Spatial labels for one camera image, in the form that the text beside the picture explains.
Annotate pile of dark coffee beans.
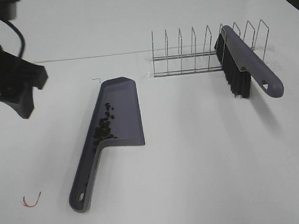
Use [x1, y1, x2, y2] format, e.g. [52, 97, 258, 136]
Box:
[93, 102, 118, 153]

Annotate grey plastic dustpan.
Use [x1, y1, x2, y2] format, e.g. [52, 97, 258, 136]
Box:
[69, 76, 145, 213]

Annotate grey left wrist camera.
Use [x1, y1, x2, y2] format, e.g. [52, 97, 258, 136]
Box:
[0, 0, 21, 20]

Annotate chrome wire dish rack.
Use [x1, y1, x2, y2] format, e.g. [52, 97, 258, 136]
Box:
[150, 19, 271, 78]

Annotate grey hand brush black bristles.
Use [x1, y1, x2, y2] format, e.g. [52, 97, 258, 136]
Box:
[214, 25, 284, 99]

